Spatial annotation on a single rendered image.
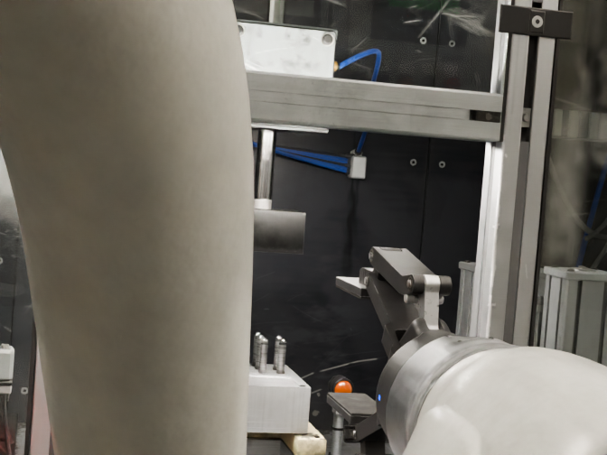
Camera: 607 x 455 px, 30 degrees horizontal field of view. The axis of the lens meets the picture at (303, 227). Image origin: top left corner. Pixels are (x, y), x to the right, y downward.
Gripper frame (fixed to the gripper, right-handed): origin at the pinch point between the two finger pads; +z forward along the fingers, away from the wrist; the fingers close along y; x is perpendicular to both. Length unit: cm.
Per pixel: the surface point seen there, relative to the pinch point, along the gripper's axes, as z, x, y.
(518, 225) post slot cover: 21.5, -20.9, 8.6
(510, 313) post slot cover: 21.4, -20.9, 0.2
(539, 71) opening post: 21.5, -21.7, 23.2
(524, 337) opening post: 21.4, -22.5, -2.0
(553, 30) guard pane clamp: 21.2, -22.6, 27.2
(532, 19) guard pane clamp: 21.1, -20.4, 27.9
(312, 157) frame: 62, -10, 14
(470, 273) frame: 42.7, -24.9, 1.9
